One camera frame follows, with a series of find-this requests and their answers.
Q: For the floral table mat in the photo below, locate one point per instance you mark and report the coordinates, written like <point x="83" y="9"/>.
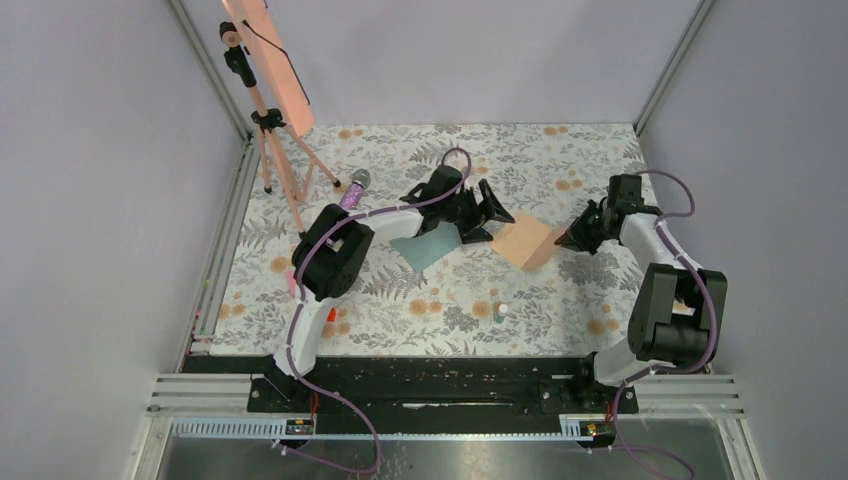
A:
<point x="573" y="305"/>

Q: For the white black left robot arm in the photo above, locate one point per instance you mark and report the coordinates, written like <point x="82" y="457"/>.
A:
<point x="331" y="252"/>

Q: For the pink light panel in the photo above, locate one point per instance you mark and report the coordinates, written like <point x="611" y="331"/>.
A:
<point x="253" y="21"/>

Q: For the small glue stick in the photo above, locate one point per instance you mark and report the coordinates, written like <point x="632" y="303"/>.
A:
<point x="500" y="313"/>

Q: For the purple glitter microphone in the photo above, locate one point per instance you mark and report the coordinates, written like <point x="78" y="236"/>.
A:
<point x="360" y="181"/>

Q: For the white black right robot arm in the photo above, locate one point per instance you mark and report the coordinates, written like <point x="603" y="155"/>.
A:
<point x="675" y="322"/>

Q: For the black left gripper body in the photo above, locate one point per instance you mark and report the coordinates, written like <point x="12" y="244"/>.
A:
<point x="463" y="211"/>

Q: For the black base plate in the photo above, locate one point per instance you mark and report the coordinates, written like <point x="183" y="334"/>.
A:
<point x="425" y="395"/>

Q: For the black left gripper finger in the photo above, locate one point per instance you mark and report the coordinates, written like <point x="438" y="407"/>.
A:
<point x="490" y="208"/>
<point x="473" y="234"/>

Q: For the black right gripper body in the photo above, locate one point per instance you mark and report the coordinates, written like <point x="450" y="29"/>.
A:
<point x="588" y="229"/>

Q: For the pink tripod stand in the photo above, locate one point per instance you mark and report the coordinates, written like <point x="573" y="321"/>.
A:
<point x="269" y="122"/>

